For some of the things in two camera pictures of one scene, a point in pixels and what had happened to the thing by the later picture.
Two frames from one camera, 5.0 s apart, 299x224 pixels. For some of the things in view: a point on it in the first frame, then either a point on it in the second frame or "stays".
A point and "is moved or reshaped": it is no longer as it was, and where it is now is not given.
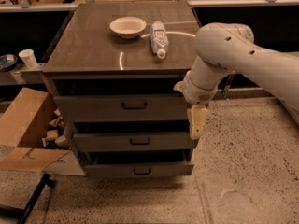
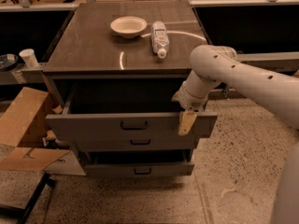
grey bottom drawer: (138, 163) stays
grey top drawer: (122, 107) is moved or reshaped
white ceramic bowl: (128, 27) stays
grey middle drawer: (134, 142) stays
